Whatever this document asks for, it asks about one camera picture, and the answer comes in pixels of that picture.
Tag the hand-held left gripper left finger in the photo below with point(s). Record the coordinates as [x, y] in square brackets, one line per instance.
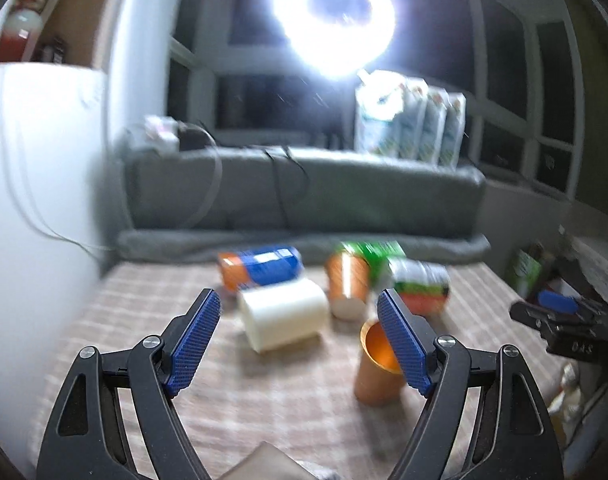
[193, 345]

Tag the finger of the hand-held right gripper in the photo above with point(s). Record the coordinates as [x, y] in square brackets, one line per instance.
[558, 303]

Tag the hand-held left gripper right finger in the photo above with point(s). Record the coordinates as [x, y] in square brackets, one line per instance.
[404, 345]

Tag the copper metal cup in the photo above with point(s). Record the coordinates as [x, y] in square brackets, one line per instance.
[348, 282]
[376, 375]

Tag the white cup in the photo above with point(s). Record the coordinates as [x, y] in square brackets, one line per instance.
[284, 317]

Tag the green box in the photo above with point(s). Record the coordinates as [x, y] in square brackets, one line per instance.
[525, 270]

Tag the green and red can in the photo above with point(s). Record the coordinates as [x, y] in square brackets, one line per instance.
[421, 287]

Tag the cream figurine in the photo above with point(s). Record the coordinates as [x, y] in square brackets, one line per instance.
[566, 400]

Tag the green snack packet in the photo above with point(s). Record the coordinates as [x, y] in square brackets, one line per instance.
[371, 254]

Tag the orange and blue can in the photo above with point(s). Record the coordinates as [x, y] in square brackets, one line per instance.
[261, 267]

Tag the plaid cloth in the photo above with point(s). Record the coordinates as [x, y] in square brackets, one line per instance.
[294, 410]

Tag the grey paper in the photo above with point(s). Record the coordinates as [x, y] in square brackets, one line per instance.
[266, 465]

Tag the grey sofa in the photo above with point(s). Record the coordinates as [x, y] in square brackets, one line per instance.
[304, 195]

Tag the white printed tissue pack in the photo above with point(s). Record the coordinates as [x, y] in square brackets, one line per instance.
[415, 120]
[379, 115]
[436, 127]
[455, 132]

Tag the white box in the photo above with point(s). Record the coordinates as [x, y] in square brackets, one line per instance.
[159, 132]

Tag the white appliance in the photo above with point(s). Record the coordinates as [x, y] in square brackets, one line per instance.
[38, 170]

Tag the wooden shelf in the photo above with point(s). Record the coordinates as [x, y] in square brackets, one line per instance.
[78, 15]

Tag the red fire extinguisher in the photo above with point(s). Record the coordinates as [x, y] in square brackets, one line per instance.
[16, 30]

